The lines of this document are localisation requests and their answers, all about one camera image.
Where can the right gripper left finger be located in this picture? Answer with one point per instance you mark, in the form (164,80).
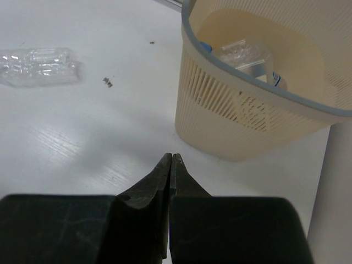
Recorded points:
(131,227)

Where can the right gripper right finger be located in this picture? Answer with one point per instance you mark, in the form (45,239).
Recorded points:
(221,229)

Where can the beige plastic bin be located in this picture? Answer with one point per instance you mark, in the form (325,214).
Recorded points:
(235,116)

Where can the blue label clear bottle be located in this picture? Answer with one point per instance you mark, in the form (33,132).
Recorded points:
(259,72)

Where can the long clear bottle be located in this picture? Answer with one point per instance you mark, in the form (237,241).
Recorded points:
(38,67)

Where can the aluminium frame rail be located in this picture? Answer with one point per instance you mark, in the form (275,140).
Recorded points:
(177,3)

